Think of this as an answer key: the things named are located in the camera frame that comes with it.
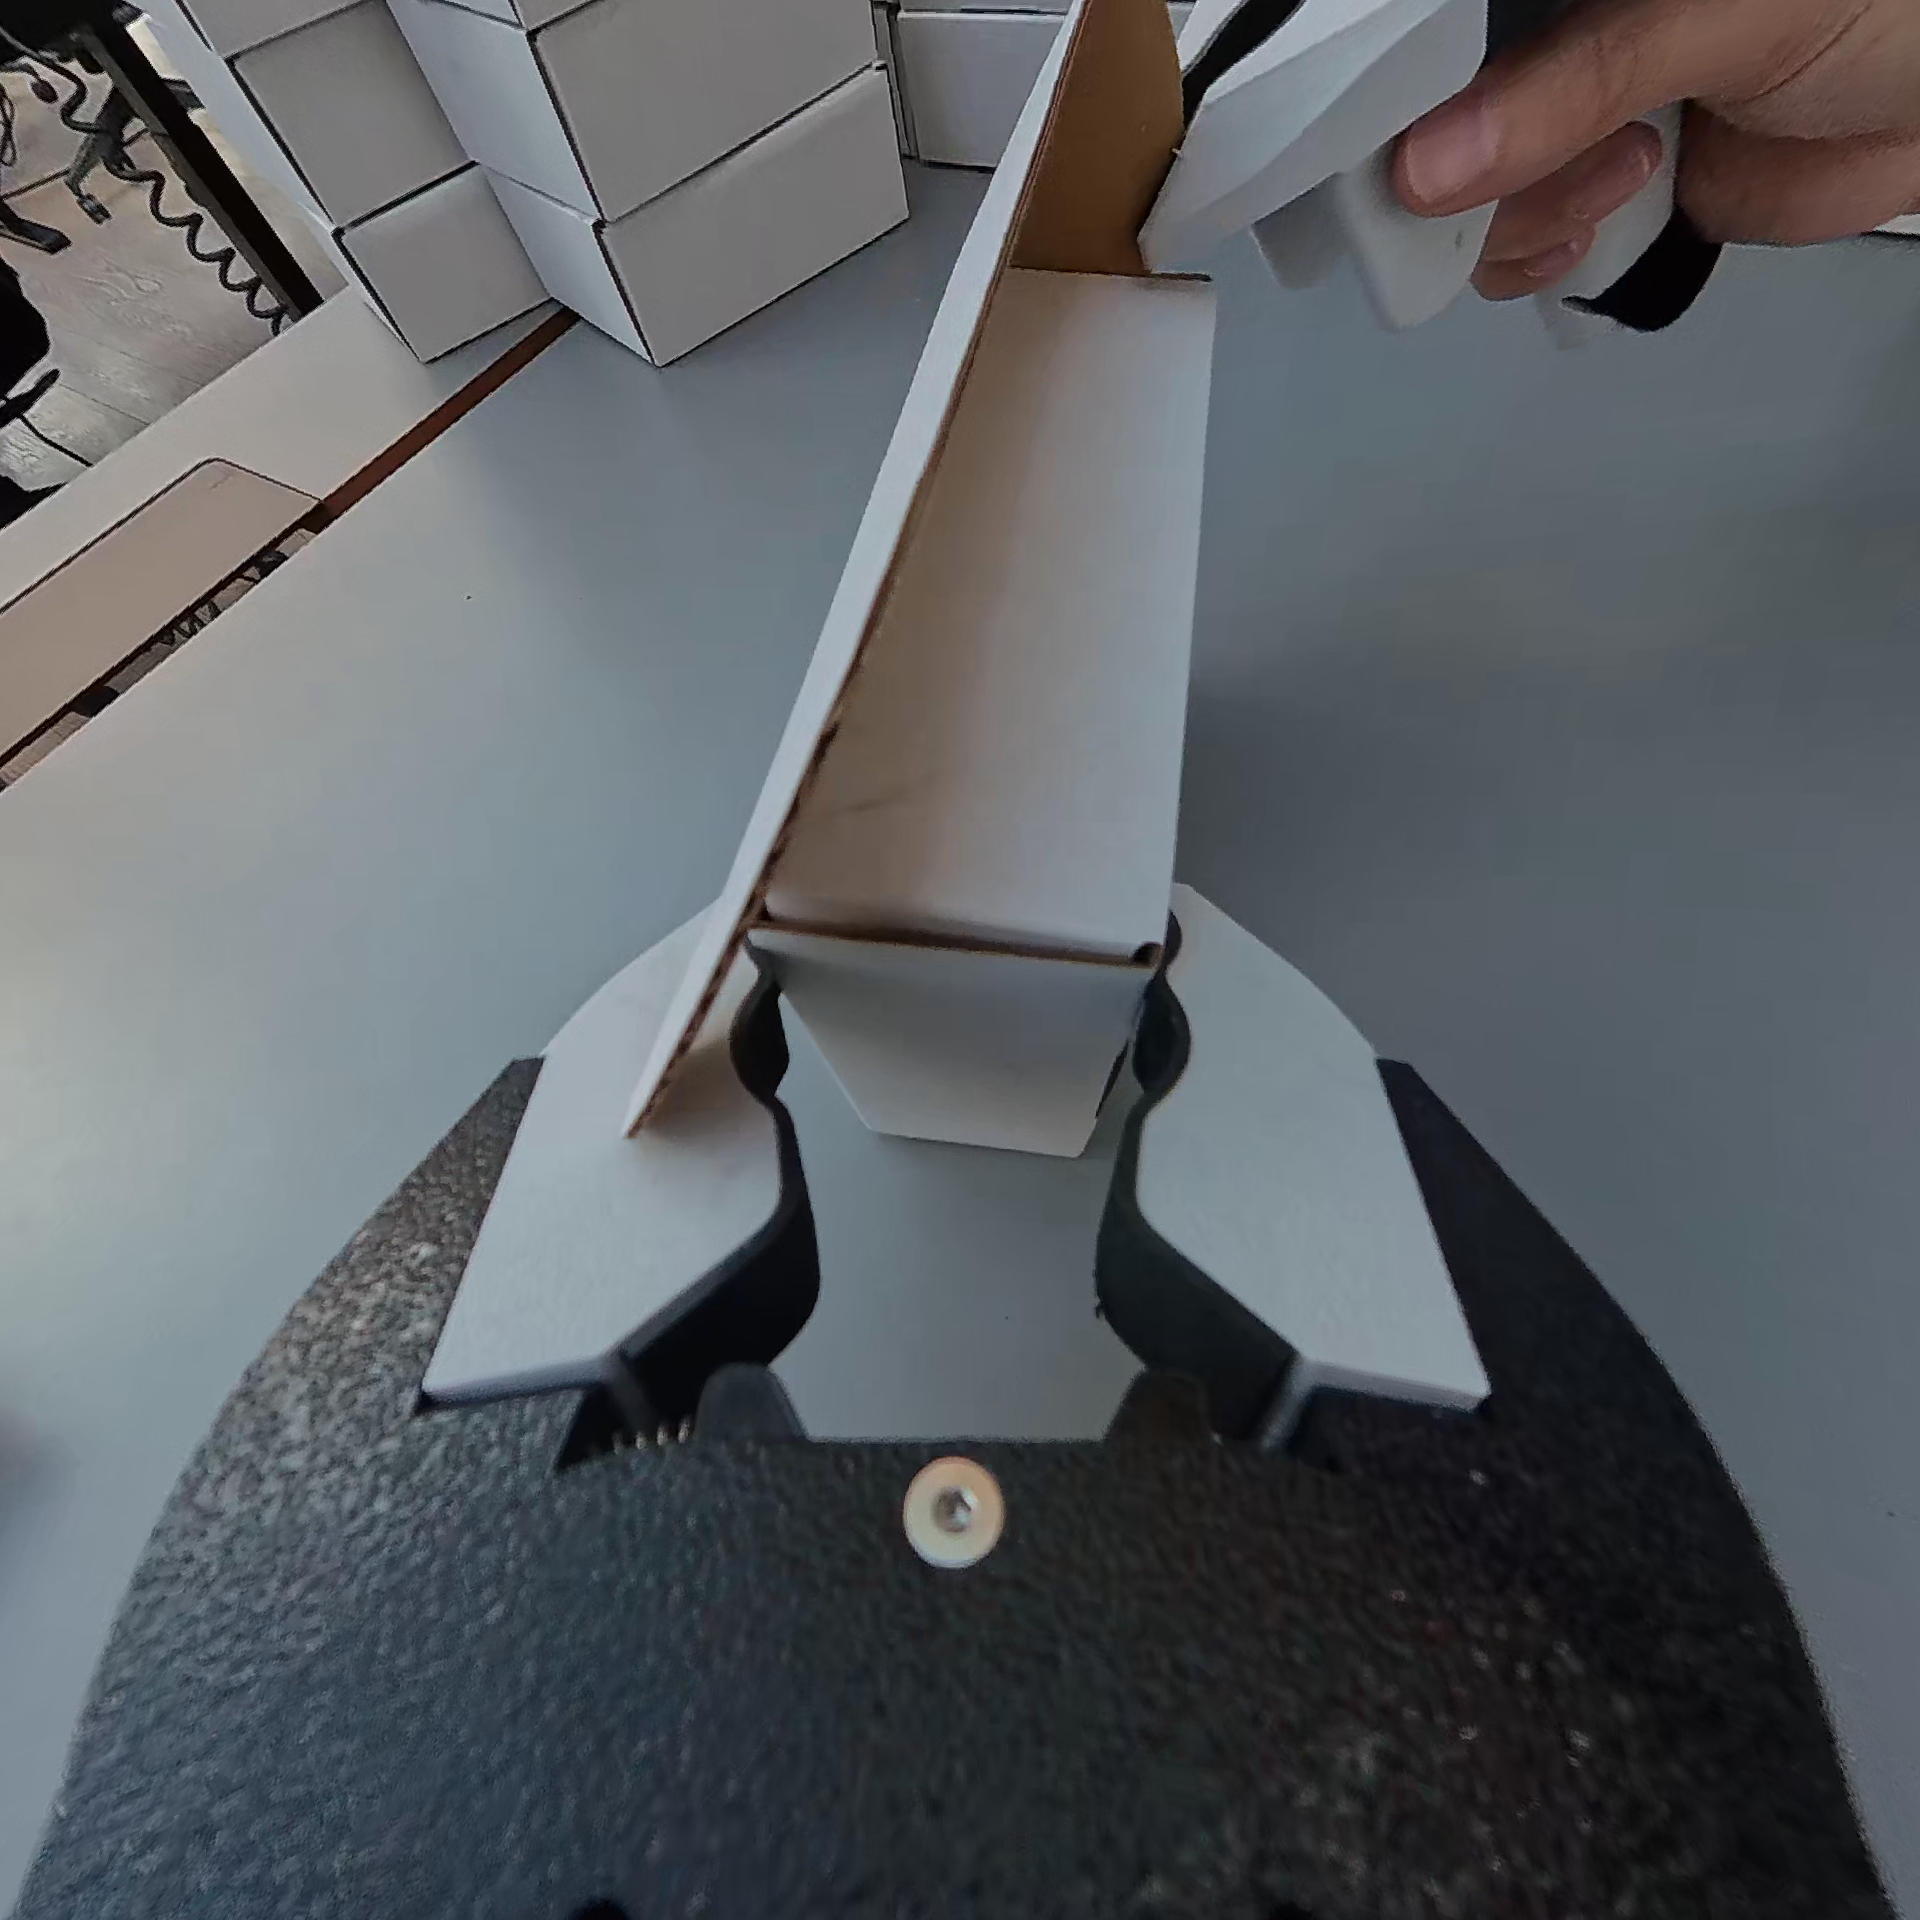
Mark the person's right hand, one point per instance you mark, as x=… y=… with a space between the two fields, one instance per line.
x=1694 y=91

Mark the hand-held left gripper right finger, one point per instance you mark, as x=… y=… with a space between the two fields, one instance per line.
x=1289 y=1169

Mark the black office chair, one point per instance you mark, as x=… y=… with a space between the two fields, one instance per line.
x=24 y=391

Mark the black metal table frame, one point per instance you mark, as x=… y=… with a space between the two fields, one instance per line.
x=180 y=151

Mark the white cardboard box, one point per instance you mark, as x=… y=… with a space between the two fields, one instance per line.
x=1034 y=602

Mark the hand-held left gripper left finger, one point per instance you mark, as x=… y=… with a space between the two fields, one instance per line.
x=600 y=1201

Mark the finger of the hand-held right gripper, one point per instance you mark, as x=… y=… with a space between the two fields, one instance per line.
x=1289 y=103

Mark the stack of white cardboard boxes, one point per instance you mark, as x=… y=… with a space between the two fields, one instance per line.
x=661 y=151

